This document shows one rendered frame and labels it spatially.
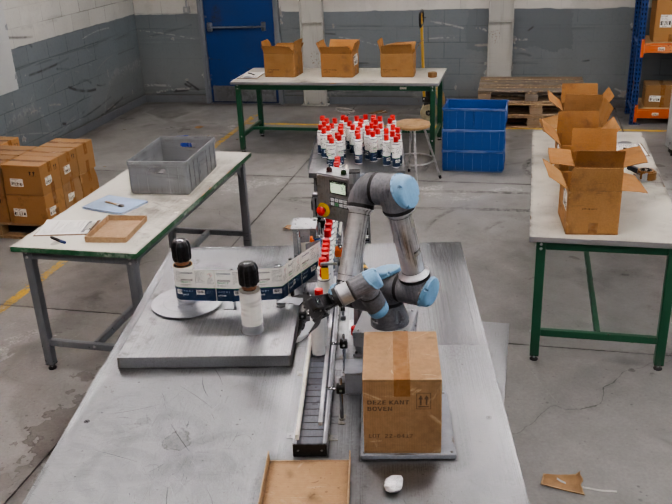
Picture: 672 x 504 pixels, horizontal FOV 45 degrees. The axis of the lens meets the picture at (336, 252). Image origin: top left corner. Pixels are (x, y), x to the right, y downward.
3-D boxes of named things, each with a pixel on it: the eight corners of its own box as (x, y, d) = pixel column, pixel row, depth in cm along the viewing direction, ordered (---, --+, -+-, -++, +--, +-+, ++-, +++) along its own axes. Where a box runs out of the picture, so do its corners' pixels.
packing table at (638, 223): (527, 224, 656) (532, 130, 625) (631, 228, 638) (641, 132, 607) (521, 363, 459) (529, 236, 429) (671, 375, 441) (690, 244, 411)
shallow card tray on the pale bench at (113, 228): (108, 220, 472) (107, 214, 471) (147, 220, 469) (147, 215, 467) (84, 242, 441) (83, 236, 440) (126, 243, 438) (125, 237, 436)
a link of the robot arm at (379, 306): (368, 299, 288) (357, 280, 281) (394, 305, 282) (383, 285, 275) (357, 316, 285) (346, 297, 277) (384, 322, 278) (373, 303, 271)
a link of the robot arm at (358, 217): (344, 166, 285) (321, 303, 285) (369, 168, 278) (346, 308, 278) (362, 172, 294) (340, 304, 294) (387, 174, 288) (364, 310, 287)
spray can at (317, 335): (312, 350, 308) (309, 302, 300) (326, 350, 308) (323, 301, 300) (311, 357, 303) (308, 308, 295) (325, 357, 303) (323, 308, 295)
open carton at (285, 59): (257, 78, 861) (255, 42, 847) (273, 70, 903) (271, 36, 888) (294, 79, 850) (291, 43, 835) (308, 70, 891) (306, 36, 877)
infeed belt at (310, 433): (324, 250, 407) (324, 243, 406) (341, 250, 407) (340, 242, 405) (296, 454, 256) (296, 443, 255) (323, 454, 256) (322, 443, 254)
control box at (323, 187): (332, 210, 332) (330, 165, 325) (366, 217, 322) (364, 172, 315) (317, 217, 325) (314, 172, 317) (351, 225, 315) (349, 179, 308)
